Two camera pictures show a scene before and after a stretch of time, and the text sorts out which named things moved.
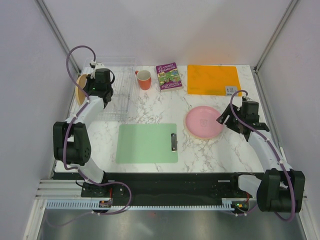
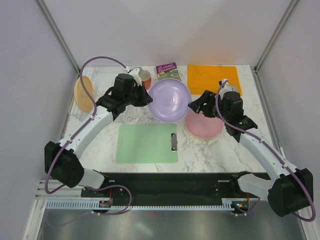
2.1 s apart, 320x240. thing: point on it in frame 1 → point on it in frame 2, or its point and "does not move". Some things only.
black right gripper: x=228 y=122 → x=207 y=97
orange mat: x=212 y=80 does not move
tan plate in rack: x=80 y=95 does not move
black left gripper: x=90 y=78 → x=145 y=98
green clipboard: x=147 y=143 does not move
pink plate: x=201 y=122 does not move
